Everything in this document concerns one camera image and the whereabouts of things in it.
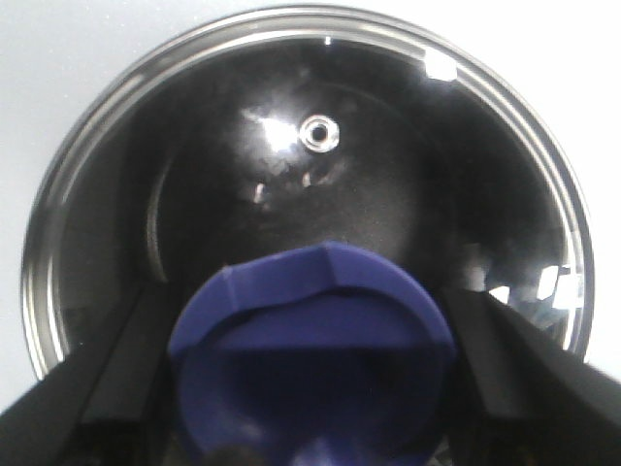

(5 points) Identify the glass lid blue knob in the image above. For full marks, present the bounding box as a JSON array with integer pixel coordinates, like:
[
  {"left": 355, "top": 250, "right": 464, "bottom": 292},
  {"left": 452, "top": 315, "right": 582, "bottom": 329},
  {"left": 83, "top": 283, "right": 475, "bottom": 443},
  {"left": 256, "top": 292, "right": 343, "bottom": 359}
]
[{"left": 22, "top": 6, "right": 594, "bottom": 465}]

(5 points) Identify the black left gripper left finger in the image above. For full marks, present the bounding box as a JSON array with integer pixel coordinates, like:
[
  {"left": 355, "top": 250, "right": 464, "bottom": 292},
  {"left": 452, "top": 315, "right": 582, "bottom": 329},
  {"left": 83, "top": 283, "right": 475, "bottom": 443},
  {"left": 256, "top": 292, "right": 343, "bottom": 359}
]
[{"left": 1, "top": 283, "right": 170, "bottom": 465}]

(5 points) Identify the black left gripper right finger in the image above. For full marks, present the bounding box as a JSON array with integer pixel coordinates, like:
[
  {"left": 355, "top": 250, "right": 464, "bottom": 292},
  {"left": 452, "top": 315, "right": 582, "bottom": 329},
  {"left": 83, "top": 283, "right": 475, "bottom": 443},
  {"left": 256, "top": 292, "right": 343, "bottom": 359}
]
[{"left": 440, "top": 289, "right": 620, "bottom": 465}]

